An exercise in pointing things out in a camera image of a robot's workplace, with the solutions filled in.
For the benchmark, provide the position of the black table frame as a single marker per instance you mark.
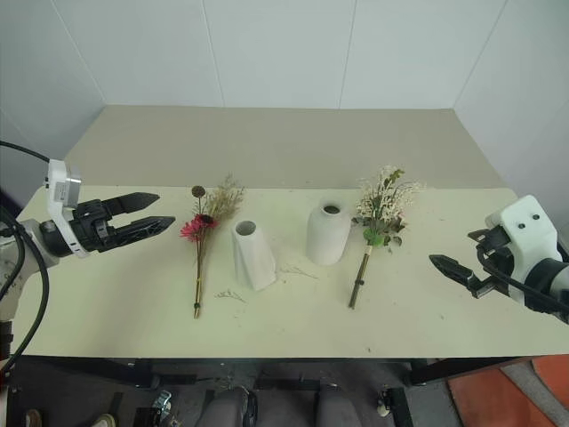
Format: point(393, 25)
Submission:
point(133, 369)

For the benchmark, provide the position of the small dried twig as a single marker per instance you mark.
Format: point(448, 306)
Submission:
point(298, 271)
point(229, 295)

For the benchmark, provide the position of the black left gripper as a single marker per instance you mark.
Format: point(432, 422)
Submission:
point(91, 229)

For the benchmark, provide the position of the white twisted vase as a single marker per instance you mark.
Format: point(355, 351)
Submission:
point(253, 258)

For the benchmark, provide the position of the light shoe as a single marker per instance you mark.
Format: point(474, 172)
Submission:
point(33, 419)
point(104, 420)

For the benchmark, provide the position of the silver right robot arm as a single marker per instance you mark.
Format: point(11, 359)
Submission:
point(549, 278)

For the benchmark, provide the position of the white and green flower bouquet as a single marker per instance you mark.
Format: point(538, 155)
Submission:
point(382, 209)

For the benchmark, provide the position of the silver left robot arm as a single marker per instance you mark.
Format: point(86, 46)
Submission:
point(20, 262)

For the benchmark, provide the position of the orange floor mat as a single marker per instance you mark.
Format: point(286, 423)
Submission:
point(511, 396)

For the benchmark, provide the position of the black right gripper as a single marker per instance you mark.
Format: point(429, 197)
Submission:
point(493, 262)

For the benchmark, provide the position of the white round vase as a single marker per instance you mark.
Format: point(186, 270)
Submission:
point(328, 236)

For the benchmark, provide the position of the red and brown flower bouquet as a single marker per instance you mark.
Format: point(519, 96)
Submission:
point(204, 224)

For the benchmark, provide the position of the caster wheel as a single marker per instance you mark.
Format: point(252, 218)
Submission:
point(383, 402)
point(162, 401)

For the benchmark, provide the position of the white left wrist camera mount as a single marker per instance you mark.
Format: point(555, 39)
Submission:
point(60, 184)

